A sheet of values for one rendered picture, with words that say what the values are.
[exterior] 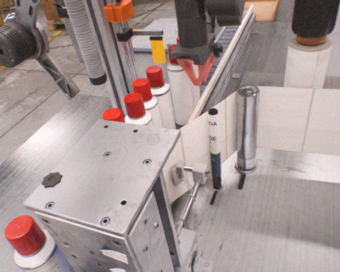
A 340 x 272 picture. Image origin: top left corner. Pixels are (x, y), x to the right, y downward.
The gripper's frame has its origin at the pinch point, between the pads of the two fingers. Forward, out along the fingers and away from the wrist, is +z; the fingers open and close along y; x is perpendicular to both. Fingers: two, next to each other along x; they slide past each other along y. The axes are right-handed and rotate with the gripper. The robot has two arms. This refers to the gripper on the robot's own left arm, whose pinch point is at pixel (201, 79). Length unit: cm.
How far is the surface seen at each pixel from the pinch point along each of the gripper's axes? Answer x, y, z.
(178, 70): -18.9, -0.5, 1.0
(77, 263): -56, 2, 28
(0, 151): 86, -178, 44
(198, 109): -9.0, 1.9, 9.1
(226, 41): 33.4, 0.2, -19.2
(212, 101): 1.1, 3.2, 6.1
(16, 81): 165, -251, -21
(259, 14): 70, 8, -41
